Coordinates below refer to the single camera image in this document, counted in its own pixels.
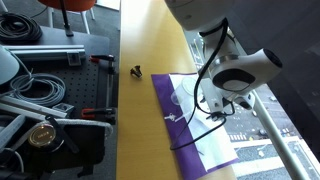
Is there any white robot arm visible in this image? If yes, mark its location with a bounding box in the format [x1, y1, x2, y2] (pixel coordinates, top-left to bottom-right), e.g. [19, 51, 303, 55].
[164, 0, 282, 113]

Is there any black staple remover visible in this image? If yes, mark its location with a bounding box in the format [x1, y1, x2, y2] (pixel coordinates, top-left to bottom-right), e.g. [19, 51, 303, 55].
[130, 65, 142, 78]

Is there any orange black clamp near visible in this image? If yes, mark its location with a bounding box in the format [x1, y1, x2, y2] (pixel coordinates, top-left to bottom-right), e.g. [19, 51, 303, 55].
[81, 108, 116, 125]

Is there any orange black clamp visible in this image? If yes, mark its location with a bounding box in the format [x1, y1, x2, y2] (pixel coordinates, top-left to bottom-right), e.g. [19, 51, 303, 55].
[81, 108, 116, 125]
[89, 55, 116, 75]

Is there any black perforated breadboard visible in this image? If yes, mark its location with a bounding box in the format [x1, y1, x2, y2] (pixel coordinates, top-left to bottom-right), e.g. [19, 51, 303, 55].
[18, 61, 113, 135]

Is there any orange black clamp far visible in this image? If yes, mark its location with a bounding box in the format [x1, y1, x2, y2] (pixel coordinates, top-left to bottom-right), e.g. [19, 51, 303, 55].
[89, 55, 116, 75]

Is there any black tripod pole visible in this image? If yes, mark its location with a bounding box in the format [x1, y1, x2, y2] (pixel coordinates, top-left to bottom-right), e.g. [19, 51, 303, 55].
[59, 0, 74, 37]

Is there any orange chair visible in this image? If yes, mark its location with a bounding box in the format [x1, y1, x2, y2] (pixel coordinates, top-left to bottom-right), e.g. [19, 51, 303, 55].
[38, 0, 96, 34]

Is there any round brass metal disc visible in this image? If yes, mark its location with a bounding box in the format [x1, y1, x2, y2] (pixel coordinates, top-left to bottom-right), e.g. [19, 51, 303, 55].
[28, 124, 56, 148]

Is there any silver window railing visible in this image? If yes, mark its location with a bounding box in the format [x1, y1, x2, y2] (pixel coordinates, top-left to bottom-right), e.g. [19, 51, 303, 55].
[252, 91, 308, 180]

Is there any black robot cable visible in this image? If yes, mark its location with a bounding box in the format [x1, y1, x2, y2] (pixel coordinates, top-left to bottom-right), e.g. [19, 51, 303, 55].
[169, 18, 236, 152]

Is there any white braided cable sleeve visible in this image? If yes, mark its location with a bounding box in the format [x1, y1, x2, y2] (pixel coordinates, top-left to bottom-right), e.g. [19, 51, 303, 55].
[0, 114, 114, 138]

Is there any aluminium extrusion rail pair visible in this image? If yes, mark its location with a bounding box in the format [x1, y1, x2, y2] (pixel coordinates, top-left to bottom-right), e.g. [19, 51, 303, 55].
[4, 45, 86, 66]

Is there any black velcro strap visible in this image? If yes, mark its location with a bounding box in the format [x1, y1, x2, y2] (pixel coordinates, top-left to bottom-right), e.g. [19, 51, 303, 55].
[45, 115, 80, 154]

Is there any coiled grey cable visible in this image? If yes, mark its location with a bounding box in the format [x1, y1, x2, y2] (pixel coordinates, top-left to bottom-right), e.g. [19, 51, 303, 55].
[9, 73, 67, 108]

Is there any coiled black cable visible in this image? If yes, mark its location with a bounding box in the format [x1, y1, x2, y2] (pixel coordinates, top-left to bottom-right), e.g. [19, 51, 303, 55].
[0, 11, 44, 44]

